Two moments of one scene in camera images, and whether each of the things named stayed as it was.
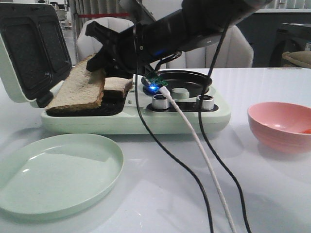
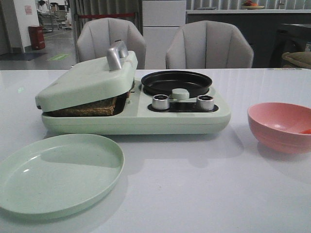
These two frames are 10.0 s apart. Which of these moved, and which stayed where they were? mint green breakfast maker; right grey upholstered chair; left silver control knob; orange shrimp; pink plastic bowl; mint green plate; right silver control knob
Moved: mint green breakfast maker
Stayed: right grey upholstered chair; left silver control knob; pink plastic bowl; mint green plate; orange shrimp; right silver control knob
